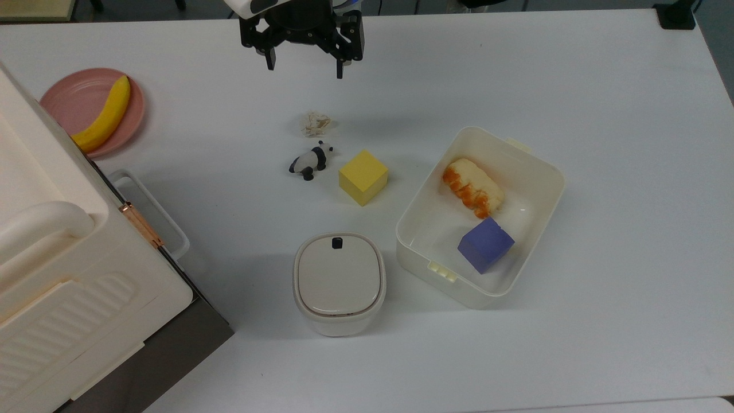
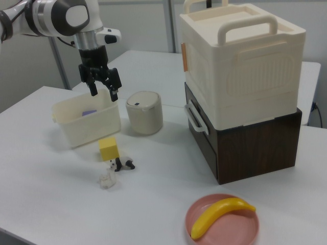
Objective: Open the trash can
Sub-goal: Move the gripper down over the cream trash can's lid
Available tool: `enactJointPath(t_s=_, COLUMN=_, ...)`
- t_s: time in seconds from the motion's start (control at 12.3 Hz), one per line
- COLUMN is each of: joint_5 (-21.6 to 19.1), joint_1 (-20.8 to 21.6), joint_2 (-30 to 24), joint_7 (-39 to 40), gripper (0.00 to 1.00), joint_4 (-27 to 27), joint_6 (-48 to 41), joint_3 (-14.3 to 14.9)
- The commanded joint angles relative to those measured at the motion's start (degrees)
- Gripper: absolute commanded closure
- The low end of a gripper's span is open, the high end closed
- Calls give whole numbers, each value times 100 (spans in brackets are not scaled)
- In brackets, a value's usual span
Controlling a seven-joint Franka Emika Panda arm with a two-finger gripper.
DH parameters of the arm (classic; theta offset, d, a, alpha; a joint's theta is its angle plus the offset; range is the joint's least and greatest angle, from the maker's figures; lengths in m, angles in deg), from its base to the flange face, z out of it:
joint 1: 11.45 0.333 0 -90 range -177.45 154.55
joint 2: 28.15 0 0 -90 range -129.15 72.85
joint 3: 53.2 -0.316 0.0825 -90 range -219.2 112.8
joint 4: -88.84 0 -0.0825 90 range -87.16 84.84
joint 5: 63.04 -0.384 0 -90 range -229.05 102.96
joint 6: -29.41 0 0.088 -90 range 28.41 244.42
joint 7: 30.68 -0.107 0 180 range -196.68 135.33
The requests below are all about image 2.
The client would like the white drawer handle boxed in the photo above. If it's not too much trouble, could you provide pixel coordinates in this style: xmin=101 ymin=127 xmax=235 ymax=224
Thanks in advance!
xmin=184 ymin=99 xmax=211 ymax=135

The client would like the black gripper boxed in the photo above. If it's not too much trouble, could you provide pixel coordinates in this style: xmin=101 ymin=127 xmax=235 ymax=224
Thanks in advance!
xmin=78 ymin=45 xmax=122 ymax=103

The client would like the small beige trash can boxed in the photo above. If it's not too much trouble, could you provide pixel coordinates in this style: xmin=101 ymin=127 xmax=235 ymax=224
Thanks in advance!
xmin=125 ymin=91 xmax=164 ymax=135

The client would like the yellow plastic banana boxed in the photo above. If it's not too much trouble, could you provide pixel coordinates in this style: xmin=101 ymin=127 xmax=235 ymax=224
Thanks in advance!
xmin=191 ymin=197 xmax=256 ymax=240

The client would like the pink plate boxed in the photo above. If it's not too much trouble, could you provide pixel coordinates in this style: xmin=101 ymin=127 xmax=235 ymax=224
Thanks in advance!
xmin=185 ymin=193 xmax=261 ymax=245

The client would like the dark wood drawer cabinet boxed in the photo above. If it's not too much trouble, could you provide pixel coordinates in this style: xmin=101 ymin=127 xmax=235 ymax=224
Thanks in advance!
xmin=184 ymin=81 xmax=303 ymax=185

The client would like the grey metal stand pole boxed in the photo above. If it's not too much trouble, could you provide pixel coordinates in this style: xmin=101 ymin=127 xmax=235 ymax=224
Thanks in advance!
xmin=49 ymin=37 xmax=72 ymax=90

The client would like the cream plastic bin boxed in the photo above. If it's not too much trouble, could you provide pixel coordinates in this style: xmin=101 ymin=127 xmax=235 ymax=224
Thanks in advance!
xmin=51 ymin=88 xmax=122 ymax=149

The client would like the panda figurine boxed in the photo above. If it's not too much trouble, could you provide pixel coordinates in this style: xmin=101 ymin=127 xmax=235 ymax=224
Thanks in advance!
xmin=109 ymin=156 xmax=136 ymax=172

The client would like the yellow cube block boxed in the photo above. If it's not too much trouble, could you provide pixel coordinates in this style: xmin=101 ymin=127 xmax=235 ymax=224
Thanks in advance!
xmin=98 ymin=136 xmax=120 ymax=161

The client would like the black power cable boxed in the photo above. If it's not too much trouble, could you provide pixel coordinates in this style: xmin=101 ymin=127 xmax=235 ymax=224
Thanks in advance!
xmin=312 ymin=101 xmax=323 ymax=128

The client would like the cream plastic storage box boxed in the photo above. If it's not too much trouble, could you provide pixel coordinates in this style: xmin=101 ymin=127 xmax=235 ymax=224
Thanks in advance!
xmin=179 ymin=0 xmax=307 ymax=130

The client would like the white animal figurine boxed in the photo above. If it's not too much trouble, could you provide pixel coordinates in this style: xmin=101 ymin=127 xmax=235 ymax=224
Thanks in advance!
xmin=98 ymin=167 xmax=119 ymax=190

